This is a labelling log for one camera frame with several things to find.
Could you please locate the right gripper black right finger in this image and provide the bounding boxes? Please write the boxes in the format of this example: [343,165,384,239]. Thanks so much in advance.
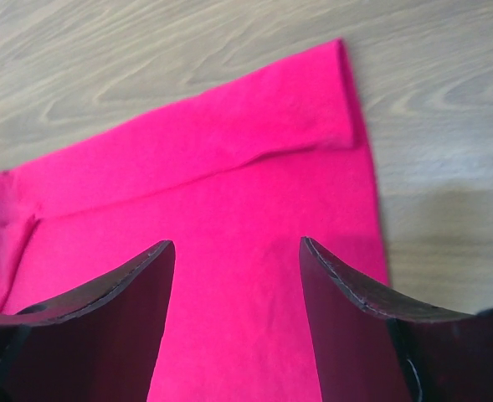
[300,237,493,401]

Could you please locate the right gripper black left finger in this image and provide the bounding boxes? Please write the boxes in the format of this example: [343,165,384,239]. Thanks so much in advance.
[0,240,175,401]

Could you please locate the red t shirt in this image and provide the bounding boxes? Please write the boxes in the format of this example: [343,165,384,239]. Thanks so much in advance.
[0,39,388,401]

